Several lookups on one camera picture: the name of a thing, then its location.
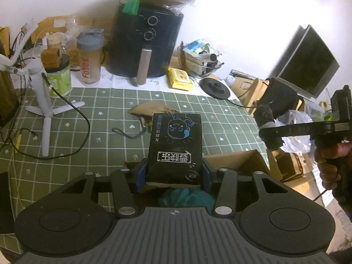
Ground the black tissue pack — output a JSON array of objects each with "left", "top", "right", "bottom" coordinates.
[{"left": 146, "top": 113, "right": 202, "bottom": 185}]

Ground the person's right hand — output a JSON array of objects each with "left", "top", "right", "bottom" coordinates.
[{"left": 314, "top": 142, "right": 351, "bottom": 190}]

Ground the wooden chair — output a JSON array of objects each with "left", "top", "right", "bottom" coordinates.
[{"left": 243, "top": 78, "right": 306, "bottom": 116}]

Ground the white plastic bag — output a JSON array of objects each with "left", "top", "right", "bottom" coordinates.
[{"left": 275, "top": 110, "right": 313, "bottom": 155}]

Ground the cardboard box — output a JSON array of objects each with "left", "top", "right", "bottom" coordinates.
[{"left": 123, "top": 149, "right": 284, "bottom": 196}]

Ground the teal towel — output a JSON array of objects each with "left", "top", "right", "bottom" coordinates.
[{"left": 159, "top": 188, "right": 215, "bottom": 213}]

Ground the black monitor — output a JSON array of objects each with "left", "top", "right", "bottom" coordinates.
[{"left": 269, "top": 24, "right": 339, "bottom": 98}]

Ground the black kettle base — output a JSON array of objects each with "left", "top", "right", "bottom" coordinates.
[{"left": 199, "top": 77, "right": 230, "bottom": 100}]

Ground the glass bowl of clutter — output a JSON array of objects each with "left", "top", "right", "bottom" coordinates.
[{"left": 177, "top": 39, "right": 224, "bottom": 77}]

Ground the yellow wet wipes pack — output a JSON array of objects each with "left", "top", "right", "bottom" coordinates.
[{"left": 168, "top": 67, "right": 193, "bottom": 91}]

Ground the yellow pen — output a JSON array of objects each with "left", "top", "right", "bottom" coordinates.
[{"left": 15, "top": 133, "right": 22, "bottom": 153}]

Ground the black air fryer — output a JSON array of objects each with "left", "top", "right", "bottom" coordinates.
[{"left": 107, "top": 2, "right": 184, "bottom": 78}]

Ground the green label jar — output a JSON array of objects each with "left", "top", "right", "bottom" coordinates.
[{"left": 45, "top": 54, "right": 72, "bottom": 97}]

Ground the grey lid shaker bottle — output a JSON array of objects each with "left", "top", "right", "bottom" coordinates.
[{"left": 76, "top": 29, "right": 105, "bottom": 85}]

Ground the white phone tripod stand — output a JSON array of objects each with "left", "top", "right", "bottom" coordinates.
[{"left": 1, "top": 20, "right": 85, "bottom": 160}]

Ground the grey wrist strap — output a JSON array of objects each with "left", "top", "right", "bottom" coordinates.
[{"left": 111, "top": 117, "right": 150, "bottom": 140}]

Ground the tan drawstring pouch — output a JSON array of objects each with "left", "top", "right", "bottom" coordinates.
[{"left": 128, "top": 101, "right": 178, "bottom": 117}]

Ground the black cable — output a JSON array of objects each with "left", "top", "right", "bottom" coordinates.
[{"left": 0, "top": 72, "right": 91, "bottom": 160}]

